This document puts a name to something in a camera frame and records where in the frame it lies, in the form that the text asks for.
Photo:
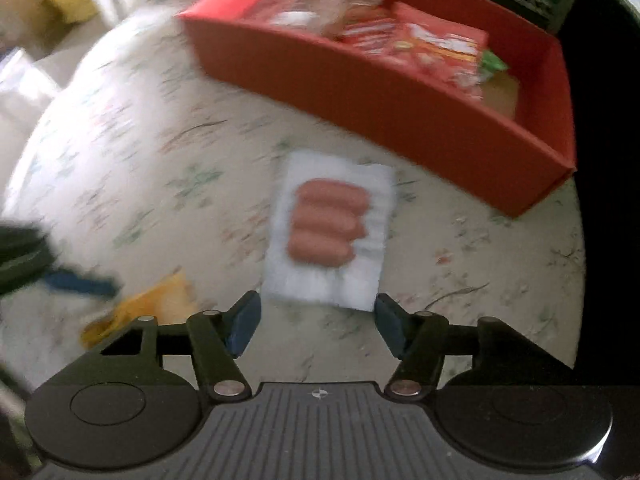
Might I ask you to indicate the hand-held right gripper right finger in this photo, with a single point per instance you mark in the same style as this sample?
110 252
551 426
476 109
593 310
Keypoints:
392 325

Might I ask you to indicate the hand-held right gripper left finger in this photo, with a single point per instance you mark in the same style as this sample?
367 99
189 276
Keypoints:
245 322

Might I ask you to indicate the dark table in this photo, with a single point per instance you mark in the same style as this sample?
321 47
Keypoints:
610 110

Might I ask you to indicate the clear sausage packet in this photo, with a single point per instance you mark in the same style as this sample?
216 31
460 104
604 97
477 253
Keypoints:
325 225

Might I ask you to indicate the green clear snack packet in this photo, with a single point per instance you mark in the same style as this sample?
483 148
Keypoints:
492 65

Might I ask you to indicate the brown cardboard box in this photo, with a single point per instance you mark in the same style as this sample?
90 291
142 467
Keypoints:
25 0

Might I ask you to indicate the red cartoon-print snack packet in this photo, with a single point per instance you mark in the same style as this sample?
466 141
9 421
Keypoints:
440 50

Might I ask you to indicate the red white-print snack packet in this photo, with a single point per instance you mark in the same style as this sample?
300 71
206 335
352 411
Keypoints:
370 32

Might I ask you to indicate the orange-yellow snack packet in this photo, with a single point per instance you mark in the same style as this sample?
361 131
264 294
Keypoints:
150 305

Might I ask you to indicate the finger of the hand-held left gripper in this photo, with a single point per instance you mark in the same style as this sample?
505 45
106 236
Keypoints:
85 284

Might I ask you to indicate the red cardboard box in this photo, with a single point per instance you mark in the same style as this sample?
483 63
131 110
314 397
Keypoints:
375 105

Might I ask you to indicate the brown clear snack packet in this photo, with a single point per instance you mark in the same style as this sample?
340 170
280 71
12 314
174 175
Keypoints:
315 0

